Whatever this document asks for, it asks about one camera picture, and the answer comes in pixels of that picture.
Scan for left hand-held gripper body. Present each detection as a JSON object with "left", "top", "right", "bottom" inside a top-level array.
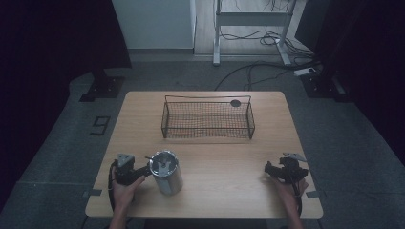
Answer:
[{"left": 111, "top": 153, "right": 148, "bottom": 187}]

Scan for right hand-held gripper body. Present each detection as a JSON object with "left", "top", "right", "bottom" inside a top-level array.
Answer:
[{"left": 277, "top": 152, "right": 309, "bottom": 185}]

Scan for silver metal can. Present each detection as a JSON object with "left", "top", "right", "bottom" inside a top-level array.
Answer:
[{"left": 148, "top": 150, "right": 184, "bottom": 197}]

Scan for person's left hand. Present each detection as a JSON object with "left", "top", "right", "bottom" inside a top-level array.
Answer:
[{"left": 110, "top": 165, "right": 147, "bottom": 214}]

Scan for person's right hand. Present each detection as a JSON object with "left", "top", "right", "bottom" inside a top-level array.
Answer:
[{"left": 270, "top": 175, "right": 309, "bottom": 211}]

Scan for black floor tape marker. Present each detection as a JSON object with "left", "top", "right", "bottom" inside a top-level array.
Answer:
[{"left": 89, "top": 115, "right": 112, "bottom": 137}]

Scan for black stand base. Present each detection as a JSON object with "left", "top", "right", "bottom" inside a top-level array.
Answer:
[
  {"left": 300, "top": 72, "right": 349, "bottom": 103},
  {"left": 78, "top": 68, "right": 126, "bottom": 103}
]

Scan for white power strip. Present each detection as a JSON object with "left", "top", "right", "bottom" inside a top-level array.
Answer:
[{"left": 293, "top": 67, "right": 317, "bottom": 77}]

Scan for dark curtain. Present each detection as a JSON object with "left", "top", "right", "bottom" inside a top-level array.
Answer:
[
  {"left": 294, "top": 0, "right": 405, "bottom": 156},
  {"left": 0, "top": 0, "right": 133, "bottom": 211}
]

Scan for white cabinet panel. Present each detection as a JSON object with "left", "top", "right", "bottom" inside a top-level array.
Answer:
[{"left": 111, "top": 0, "right": 196, "bottom": 51}]

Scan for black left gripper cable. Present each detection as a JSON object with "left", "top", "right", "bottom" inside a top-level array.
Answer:
[{"left": 107, "top": 159, "right": 117, "bottom": 214}]

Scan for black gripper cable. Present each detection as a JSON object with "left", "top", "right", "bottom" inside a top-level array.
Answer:
[
  {"left": 107, "top": 159, "right": 117, "bottom": 214},
  {"left": 291, "top": 179, "right": 304, "bottom": 218}
]

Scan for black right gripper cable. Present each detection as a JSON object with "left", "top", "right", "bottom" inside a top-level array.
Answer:
[{"left": 291, "top": 179, "right": 304, "bottom": 218}]

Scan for black wire mesh basket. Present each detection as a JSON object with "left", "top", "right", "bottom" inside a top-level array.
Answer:
[{"left": 160, "top": 94, "right": 256, "bottom": 140}]

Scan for black floor cables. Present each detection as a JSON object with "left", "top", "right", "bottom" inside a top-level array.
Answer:
[{"left": 213, "top": 28, "right": 322, "bottom": 93}]

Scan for white metal desk frame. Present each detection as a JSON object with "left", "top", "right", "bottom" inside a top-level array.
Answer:
[{"left": 212, "top": 0, "right": 298, "bottom": 67}]

